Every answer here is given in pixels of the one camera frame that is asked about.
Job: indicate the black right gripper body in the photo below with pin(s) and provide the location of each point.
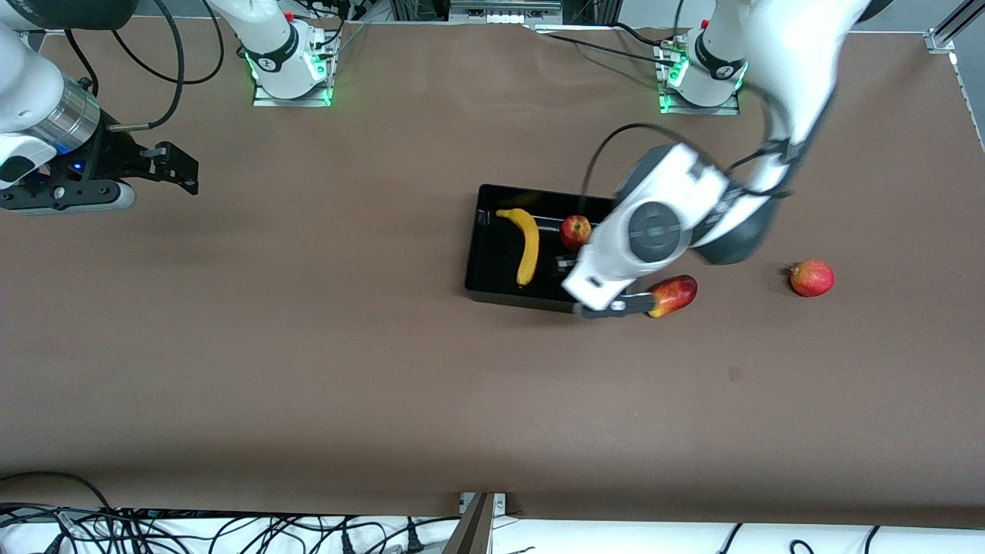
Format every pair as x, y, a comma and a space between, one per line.
117, 157

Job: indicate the small red apple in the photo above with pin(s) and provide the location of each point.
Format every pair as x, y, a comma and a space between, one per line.
575, 231

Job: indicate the yellow banana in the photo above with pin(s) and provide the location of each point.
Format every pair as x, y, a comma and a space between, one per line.
529, 246

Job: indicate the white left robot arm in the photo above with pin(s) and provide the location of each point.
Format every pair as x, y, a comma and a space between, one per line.
654, 231

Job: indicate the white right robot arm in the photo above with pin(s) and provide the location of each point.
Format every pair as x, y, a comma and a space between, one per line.
35, 92

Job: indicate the black plastic box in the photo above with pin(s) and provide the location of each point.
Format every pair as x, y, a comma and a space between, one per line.
500, 261

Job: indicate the red apple on table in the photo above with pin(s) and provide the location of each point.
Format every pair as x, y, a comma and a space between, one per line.
813, 278

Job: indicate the grey equipment box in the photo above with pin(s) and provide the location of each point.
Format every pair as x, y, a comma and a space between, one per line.
504, 9

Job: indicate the red yellow mango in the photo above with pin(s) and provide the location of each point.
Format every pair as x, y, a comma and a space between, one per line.
676, 295

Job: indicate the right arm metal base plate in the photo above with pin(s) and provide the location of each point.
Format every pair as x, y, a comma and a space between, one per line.
265, 96

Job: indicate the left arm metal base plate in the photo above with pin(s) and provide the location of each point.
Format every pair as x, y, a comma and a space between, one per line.
668, 100

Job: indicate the small metal bracket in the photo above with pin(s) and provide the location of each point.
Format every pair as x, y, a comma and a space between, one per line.
499, 502

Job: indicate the dark slanted post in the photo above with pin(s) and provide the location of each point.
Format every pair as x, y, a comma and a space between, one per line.
471, 531

